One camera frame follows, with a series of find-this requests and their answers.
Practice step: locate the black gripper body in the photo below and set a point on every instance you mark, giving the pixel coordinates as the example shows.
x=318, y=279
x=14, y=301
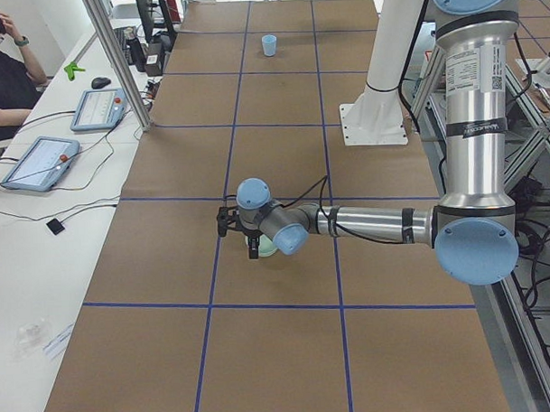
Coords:
x=252, y=241

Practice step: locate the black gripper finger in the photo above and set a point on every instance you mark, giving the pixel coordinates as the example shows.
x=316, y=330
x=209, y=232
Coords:
x=250, y=248
x=255, y=248

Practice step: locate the green ceramic bowl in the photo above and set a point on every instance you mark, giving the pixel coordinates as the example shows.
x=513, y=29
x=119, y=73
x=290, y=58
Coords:
x=266, y=246

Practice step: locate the light blue plastic cup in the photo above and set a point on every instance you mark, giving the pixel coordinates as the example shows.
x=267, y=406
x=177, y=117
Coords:
x=269, y=42

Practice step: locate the brown paper table cover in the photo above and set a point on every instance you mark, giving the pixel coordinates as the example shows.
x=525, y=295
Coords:
x=177, y=319

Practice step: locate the far teach pendant tablet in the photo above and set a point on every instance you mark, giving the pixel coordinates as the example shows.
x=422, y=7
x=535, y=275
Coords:
x=99, y=109

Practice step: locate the teach pendant tablet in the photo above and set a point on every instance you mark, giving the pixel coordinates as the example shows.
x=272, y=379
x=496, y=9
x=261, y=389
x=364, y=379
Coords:
x=99, y=109
x=42, y=165

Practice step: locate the small black square puck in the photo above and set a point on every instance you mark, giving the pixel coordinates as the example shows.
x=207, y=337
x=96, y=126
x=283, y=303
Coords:
x=55, y=226

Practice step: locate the black computer mouse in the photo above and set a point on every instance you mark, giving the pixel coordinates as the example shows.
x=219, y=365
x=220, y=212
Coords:
x=100, y=82

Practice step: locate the near teach pendant tablet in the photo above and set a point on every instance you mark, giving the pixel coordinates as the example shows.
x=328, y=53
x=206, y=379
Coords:
x=42, y=165

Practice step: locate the green plastic clamp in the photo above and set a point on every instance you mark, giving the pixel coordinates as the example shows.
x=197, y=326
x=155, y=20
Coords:
x=72, y=69

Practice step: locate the clear plastic bag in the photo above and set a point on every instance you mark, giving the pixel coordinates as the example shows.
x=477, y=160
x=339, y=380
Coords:
x=31, y=337

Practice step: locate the seated person in black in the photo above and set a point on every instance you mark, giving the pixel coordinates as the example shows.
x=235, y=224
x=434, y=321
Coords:
x=19, y=81

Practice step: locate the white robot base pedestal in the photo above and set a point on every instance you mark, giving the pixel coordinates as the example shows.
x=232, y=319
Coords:
x=376, y=116

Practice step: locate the aluminium frame post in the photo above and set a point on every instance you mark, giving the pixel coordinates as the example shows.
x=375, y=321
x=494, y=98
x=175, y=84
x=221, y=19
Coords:
x=108, y=40

